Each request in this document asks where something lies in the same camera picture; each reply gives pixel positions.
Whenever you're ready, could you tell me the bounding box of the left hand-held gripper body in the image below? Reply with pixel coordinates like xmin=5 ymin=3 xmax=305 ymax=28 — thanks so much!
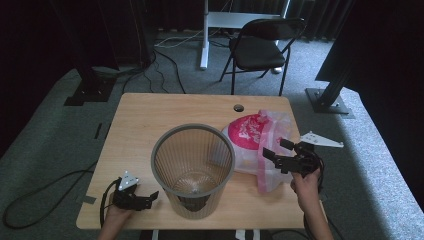
xmin=113 ymin=170 xmax=149 ymax=212

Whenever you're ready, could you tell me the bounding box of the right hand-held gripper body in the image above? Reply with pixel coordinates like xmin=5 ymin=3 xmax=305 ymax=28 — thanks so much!
xmin=276 ymin=130 xmax=344 ymax=178

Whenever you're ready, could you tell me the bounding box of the translucent ribbed waste bin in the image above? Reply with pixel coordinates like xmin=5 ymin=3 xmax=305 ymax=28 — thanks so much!
xmin=150 ymin=123 xmax=236 ymax=220

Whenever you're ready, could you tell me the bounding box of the person's left hand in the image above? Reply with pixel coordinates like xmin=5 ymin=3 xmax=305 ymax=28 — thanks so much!
xmin=104 ymin=204 xmax=134 ymax=228

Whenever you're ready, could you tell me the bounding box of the person's right hand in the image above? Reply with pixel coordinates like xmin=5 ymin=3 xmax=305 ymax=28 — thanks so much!
xmin=290 ymin=169 xmax=322 ymax=204

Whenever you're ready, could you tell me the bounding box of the pink crumpled wrapper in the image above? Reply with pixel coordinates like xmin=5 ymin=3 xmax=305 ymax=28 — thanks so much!
xmin=228 ymin=114 xmax=272 ymax=151

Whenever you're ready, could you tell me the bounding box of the black folding chair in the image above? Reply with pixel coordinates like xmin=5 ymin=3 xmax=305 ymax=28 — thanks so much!
xmin=218 ymin=17 xmax=307 ymax=96

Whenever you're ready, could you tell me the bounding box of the black stand with base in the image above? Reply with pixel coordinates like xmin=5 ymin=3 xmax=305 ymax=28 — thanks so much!
xmin=49 ymin=0 xmax=117 ymax=107

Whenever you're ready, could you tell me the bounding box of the right hand-held gripper cable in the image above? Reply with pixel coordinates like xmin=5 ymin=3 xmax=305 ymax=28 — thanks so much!
xmin=301 ymin=156 xmax=338 ymax=240

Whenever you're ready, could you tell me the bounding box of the hand-held gripper cable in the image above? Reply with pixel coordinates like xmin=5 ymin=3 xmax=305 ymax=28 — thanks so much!
xmin=99 ymin=178 xmax=121 ymax=228
xmin=301 ymin=156 xmax=338 ymax=240

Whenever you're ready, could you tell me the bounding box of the left hand-held gripper cable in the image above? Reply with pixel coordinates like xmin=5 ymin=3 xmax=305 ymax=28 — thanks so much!
xmin=99 ymin=178 xmax=121 ymax=228

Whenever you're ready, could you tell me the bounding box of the black metal post with base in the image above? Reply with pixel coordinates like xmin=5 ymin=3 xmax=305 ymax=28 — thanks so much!
xmin=305 ymin=66 xmax=356 ymax=120

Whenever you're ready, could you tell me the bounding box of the black floor cable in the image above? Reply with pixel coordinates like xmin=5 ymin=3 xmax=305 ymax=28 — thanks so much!
xmin=2 ymin=160 xmax=98 ymax=230

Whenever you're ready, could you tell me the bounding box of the black cable bundle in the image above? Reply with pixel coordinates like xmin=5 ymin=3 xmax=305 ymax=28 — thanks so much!
xmin=121 ymin=48 xmax=187 ymax=94

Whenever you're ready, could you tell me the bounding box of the white desk frame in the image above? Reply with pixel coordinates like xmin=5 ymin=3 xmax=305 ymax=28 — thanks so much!
xmin=199 ymin=0 xmax=292 ymax=75

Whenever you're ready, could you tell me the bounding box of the white cable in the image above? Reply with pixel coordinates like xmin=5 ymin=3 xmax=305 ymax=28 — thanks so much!
xmin=154 ymin=29 xmax=205 ymax=48

